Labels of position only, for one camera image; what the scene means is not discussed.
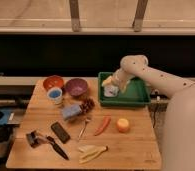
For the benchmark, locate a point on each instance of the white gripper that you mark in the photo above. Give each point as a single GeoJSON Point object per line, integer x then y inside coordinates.
{"type": "Point", "coordinates": [119, 78]}

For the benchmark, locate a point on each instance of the yellow banana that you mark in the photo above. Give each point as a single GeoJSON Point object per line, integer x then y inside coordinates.
{"type": "Point", "coordinates": [90, 152]}

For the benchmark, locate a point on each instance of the black remote control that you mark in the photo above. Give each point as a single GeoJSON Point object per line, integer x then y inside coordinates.
{"type": "Point", "coordinates": [60, 132]}

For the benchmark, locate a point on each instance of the white cup blue inside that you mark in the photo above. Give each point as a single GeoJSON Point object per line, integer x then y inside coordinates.
{"type": "Point", "coordinates": [55, 95]}

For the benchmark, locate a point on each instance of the orange bowl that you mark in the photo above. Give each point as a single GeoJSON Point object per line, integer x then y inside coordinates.
{"type": "Point", "coordinates": [53, 81]}

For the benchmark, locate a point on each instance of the right metal frame post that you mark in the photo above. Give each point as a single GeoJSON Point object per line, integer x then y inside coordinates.
{"type": "Point", "coordinates": [139, 15]}

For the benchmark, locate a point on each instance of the grey brush tool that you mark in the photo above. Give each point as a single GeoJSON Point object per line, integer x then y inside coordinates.
{"type": "Point", "coordinates": [35, 139]}

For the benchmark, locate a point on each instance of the metal frame post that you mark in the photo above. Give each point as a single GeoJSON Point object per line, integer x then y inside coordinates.
{"type": "Point", "coordinates": [139, 15]}
{"type": "Point", "coordinates": [75, 15]}

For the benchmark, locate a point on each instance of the brown pine cone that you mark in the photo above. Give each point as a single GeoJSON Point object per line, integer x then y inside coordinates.
{"type": "Point", "coordinates": [87, 105]}

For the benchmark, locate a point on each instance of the white towel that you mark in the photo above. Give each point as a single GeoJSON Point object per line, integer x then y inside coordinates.
{"type": "Point", "coordinates": [111, 91]}

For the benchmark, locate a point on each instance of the black kitchen knife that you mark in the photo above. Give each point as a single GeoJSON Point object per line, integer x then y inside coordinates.
{"type": "Point", "coordinates": [57, 148]}

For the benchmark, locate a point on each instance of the purple bowl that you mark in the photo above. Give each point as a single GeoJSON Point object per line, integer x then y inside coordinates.
{"type": "Point", "coordinates": [76, 87]}

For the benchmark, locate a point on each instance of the metal spoon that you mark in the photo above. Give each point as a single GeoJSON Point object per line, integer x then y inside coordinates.
{"type": "Point", "coordinates": [86, 121]}

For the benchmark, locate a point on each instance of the blue and black object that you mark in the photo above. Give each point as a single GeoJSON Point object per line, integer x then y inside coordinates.
{"type": "Point", "coordinates": [0, 118]}

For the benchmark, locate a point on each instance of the left metal frame post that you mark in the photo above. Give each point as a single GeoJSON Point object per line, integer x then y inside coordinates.
{"type": "Point", "coordinates": [75, 15]}

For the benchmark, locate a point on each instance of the green plastic tray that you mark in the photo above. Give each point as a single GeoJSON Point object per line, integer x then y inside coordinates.
{"type": "Point", "coordinates": [136, 94]}

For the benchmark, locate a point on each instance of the orange fruit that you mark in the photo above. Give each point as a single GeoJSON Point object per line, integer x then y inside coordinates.
{"type": "Point", "coordinates": [123, 125]}

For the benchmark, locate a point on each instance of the red chili pepper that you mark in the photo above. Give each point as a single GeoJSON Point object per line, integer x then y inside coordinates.
{"type": "Point", "coordinates": [103, 126]}

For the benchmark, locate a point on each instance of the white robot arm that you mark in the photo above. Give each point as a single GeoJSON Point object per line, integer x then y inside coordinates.
{"type": "Point", "coordinates": [178, 143]}

